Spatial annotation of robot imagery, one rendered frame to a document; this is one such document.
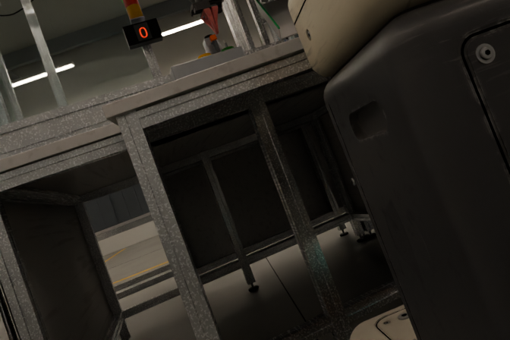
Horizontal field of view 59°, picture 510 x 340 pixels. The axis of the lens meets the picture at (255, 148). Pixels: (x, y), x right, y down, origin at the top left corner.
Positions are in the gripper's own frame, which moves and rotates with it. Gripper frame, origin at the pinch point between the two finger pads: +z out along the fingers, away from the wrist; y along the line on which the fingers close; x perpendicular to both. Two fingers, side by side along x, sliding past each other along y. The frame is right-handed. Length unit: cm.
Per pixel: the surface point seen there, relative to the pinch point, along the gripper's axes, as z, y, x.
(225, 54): 11.6, 3.6, 12.6
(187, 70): 12.7, 15.3, 12.4
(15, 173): 25, 64, 11
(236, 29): -41, -46, -118
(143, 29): -15.6, 18.3, -21.2
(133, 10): -23.0, 18.9, -21.2
